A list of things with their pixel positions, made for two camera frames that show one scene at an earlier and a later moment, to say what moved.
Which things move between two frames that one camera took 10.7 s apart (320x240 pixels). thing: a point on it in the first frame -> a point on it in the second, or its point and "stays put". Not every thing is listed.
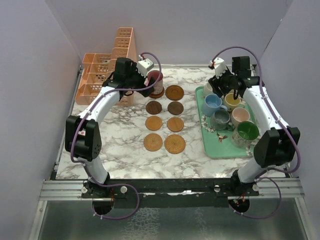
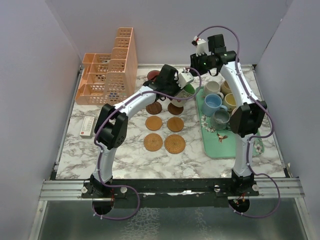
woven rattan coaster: (153, 142) stays put
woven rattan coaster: (175, 143) stays put
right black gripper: (216, 84) -> (194, 61)
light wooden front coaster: (175, 124) stays put
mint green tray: (218, 143) stays put
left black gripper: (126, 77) -> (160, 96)
